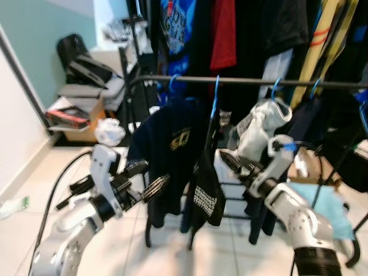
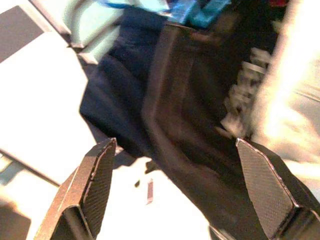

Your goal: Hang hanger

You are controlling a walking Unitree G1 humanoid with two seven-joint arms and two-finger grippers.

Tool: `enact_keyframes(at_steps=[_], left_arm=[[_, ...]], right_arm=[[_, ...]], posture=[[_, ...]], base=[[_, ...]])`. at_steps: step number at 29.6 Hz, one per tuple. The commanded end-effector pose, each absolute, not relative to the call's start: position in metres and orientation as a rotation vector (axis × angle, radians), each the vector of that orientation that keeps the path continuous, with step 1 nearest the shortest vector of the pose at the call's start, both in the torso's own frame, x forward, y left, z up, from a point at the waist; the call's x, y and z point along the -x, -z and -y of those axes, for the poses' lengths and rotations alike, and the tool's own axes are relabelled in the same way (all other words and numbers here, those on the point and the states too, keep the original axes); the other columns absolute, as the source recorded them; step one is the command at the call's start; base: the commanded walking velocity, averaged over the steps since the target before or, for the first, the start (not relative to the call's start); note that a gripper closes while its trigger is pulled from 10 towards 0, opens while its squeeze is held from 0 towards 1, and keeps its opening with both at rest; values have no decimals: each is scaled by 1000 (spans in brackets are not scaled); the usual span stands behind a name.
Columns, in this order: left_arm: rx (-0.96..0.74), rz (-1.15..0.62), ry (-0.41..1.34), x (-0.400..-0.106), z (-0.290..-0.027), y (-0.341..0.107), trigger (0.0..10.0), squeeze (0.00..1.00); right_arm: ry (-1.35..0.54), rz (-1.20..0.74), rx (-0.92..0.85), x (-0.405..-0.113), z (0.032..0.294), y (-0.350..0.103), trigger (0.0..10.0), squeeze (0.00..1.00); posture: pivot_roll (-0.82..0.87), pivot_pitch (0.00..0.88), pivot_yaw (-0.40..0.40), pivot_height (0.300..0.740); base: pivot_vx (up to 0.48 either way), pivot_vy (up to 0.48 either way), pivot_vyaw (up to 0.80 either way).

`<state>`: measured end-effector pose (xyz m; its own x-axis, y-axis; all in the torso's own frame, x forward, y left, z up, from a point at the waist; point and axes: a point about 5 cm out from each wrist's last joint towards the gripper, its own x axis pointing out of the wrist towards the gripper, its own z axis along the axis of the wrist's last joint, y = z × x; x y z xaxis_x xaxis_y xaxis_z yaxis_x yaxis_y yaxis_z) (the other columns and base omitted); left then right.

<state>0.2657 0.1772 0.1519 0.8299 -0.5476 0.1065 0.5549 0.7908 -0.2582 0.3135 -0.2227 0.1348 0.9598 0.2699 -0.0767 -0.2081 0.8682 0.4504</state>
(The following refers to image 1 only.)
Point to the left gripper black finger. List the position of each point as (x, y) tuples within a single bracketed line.
[(155, 188), (135, 167)]

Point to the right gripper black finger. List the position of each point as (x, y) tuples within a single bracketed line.
[(234, 160), (240, 176)]

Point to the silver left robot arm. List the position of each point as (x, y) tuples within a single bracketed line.
[(69, 241)]

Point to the blue plastic hanger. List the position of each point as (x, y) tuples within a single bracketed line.
[(275, 89), (215, 103), (171, 86), (314, 89), (363, 115)]

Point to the navy t-shirt gold logo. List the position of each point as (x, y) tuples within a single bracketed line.
[(167, 161)]

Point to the black t-shirt white print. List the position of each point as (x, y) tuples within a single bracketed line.
[(207, 201)]

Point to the white plastic bag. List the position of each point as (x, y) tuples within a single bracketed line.
[(109, 132)]

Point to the brown cardboard box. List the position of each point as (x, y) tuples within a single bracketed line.
[(307, 167), (96, 112)]

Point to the dark navy hanging garment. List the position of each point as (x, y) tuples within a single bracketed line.
[(305, 126)]

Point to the light blue towel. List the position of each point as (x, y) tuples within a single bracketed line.
[(330, 207)]

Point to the red and black box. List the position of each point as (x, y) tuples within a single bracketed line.
[(66, 118)]

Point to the grey padded chair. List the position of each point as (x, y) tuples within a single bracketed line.
[(86, 92)]

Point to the light grey hanging garment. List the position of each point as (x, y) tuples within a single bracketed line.
[(271, 64)]

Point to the clear plastic bottle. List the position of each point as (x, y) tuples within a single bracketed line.
[(14, 207)]

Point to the white desk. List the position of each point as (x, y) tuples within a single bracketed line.
[(109, 54)]

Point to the black backpack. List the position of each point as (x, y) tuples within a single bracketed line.
[(80, 57)]

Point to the red hanging garment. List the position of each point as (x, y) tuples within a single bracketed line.
[(223, 34)]

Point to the blue graphic t-shirt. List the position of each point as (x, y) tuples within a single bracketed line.
[(175, 29)]

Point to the black hanging shirt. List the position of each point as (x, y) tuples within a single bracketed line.
[(284, 23)]

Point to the yellow striped hanging garment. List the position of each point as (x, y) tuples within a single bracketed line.
[(322, 34)]

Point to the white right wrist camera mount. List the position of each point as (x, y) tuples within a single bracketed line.
[(282, 161)]

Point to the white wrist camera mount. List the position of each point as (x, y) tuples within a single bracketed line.
[(282, 161), (102, 164)]

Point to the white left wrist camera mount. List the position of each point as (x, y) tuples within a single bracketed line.
[(102, 164)]

